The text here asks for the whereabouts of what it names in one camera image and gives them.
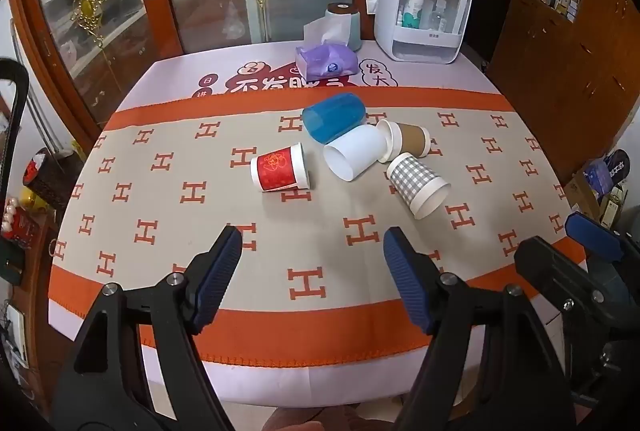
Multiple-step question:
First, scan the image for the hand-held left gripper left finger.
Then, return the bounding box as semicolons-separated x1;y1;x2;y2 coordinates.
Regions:
50;225;244;431

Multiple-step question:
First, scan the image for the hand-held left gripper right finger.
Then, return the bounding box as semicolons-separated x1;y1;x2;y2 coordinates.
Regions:
383;227;581;431

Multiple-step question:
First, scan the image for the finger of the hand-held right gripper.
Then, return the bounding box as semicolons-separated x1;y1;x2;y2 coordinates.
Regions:
565;211;640;272
514;236;638;343

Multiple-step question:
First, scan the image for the grey checked paper cup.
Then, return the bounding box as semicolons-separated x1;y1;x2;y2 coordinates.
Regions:
386;152;452;220

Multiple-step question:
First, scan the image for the red paper cup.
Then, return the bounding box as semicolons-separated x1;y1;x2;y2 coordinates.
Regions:
250;142;312;193

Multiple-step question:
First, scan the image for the brown paper cup white lid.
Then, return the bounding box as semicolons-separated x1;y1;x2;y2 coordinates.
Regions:
376;119;432;163

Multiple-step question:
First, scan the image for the blue plastic cup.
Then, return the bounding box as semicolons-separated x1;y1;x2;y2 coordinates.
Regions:
302;92;368;144

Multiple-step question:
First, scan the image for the cardboard box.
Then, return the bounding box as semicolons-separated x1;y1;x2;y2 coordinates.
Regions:
564;171;630;229

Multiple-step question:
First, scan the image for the blue box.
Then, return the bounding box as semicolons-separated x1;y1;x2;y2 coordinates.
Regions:
584;149;632;198

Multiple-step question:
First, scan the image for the orange patterned table runner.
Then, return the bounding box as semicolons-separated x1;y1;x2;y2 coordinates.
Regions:
47;88;588;369

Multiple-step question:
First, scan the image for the wooden cabinet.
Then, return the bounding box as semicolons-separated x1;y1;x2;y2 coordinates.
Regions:
486;0;640;188

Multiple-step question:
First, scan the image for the brown woven basket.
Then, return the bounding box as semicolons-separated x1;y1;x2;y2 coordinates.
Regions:
22;147;77;212

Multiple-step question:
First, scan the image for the red snack packet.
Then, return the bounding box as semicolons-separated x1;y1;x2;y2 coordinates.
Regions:
0;196;42;253

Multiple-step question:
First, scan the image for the white printed tablecloth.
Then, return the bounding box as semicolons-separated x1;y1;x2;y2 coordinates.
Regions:
47;40;591;412

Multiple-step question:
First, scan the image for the purple tissue pack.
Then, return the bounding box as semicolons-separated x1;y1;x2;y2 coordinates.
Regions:
294;40;359;82

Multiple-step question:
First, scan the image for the white storage organizer box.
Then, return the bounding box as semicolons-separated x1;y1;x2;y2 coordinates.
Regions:
372;0;473;65

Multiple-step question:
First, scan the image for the teal canister brown lid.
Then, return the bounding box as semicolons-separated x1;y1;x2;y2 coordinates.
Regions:
324;2;363;52

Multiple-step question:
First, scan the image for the small gold door ornament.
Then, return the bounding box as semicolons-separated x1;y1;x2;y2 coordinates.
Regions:
70;0;110;48

